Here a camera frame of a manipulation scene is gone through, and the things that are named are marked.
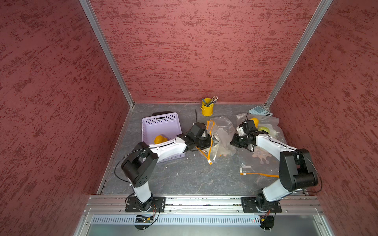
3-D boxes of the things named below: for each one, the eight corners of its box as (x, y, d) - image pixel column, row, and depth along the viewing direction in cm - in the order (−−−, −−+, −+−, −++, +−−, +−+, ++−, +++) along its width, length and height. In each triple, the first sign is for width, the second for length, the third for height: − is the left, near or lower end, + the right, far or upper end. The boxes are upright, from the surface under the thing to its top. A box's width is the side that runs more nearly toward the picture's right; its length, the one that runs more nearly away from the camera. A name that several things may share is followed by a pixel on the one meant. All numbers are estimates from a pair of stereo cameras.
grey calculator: (248, 113, 118) (250, 110, 115) (248, 107, 122) (250, 104, 120) (271, 117, 115) (272, 114, 113) (270, 111, 120) (272, 108, 117)
